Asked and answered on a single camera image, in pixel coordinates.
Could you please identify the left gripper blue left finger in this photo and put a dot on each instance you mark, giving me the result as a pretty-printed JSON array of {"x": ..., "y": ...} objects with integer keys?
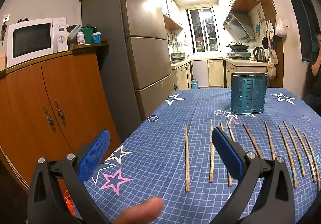
[{"x": 46, "y": 203}]

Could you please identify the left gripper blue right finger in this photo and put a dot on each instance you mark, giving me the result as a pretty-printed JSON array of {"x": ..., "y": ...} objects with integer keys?
[{"x": 275, "y": 202}]

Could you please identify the wooden chopstick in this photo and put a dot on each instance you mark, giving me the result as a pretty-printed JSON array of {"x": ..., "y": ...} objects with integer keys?
[
  {"x": 293, "y": 170},
  {"x": 186, "y": 158},
  {"x": 253, "y": 141},
  {"x": 231, "y": 132},
  {"x": 228, "y": 175},
  {"x": 313, "y": 174},
  {"x": 296, "y": 149},
  {"x": 270, "y": 141},
  {"x": 211, "y": 169},
  {"x": 316, "y": 172}
]

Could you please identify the kitchen window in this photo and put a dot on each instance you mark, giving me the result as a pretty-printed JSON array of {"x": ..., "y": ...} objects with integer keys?
[{"x": 204, "y": 30}]

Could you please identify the operator left hand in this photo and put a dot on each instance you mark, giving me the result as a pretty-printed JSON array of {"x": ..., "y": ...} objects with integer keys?
[{"x": 146, "y": 212}]

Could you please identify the orange wooden cabinet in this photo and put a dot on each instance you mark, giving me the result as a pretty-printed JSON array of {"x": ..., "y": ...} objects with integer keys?
[{"x": 52, "y": 106}]

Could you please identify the blue star grid tablecloth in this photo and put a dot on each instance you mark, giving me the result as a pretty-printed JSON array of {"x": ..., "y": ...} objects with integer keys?
[{"x": 151, "y": 161}]

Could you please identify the seated man in black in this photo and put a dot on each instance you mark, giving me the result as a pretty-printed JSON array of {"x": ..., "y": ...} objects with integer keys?
[{"x": 312, "y": 85}]

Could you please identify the teal perforated utensil holder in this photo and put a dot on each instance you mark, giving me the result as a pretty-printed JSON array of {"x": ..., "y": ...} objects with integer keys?
[{"x": 248, "y": 92}]

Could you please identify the blue water bottle on floor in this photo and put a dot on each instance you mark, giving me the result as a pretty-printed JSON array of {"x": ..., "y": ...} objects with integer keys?
[{"x": 194, "y": 83}]

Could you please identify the electric kettle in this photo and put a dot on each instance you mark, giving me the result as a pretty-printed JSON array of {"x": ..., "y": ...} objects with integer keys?
[{"x": 259, "y": 54}]

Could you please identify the gas stove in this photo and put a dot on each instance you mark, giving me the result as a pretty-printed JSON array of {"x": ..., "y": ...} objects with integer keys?
[{"x": 239, "y": 55}]

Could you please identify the black wok pan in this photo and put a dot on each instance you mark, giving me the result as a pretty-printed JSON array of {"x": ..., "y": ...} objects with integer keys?
[{"x": 237, "y": 47}]

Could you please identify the white microwave oven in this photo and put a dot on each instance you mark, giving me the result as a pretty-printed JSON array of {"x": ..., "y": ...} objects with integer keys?
[{"x": 35, "y": 38}]

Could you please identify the white medicine bottle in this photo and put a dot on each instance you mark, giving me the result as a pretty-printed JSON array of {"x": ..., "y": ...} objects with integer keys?
[{"x": 80, "y": 38}]

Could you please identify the white plastic bag hanging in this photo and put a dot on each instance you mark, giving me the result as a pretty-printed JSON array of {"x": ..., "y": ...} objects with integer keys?
[{"x": 280, "y": 28}]

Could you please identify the toaster oven on counter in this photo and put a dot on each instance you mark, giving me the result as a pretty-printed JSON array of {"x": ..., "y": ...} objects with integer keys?
[{"x": 177, "y": 56}]

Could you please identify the blue lidded cup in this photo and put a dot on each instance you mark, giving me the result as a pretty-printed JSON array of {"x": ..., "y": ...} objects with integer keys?
[{"x": 96, "y": 37}]

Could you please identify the green box on cabinet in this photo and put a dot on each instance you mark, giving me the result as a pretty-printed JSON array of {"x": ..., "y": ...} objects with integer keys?
[{"x": 88, "y": 32}]

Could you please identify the range hood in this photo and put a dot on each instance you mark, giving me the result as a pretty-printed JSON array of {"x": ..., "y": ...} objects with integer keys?
[{"x": 238, "y": 21}]

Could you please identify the silver refrigerator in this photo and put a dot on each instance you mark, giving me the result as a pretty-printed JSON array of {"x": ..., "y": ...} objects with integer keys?
[{"x": 136, "y": 69}]

